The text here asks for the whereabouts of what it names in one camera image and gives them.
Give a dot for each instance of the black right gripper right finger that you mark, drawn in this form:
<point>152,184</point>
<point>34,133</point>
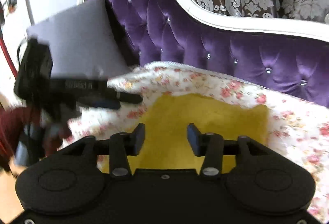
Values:
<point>207,145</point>

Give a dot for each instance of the grey satin pillow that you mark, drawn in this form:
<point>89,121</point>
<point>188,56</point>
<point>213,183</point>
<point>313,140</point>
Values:
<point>81,42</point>

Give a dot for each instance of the purple tufted headboard white frame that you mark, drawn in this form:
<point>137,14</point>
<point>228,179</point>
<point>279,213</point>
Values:
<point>280,54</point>

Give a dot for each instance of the mustard yellow knit sweater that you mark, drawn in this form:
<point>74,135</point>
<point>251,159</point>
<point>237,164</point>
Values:
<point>166,118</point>

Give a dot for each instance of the dark red sleeve forearm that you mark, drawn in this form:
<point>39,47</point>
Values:
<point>13,120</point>

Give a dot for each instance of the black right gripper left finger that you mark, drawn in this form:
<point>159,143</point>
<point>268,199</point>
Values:
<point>122,145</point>

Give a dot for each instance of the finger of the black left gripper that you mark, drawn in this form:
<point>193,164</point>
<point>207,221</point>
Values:
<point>99,103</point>
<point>124,96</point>

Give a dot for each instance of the floral bedspread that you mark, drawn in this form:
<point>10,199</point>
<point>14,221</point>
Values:
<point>296,129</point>

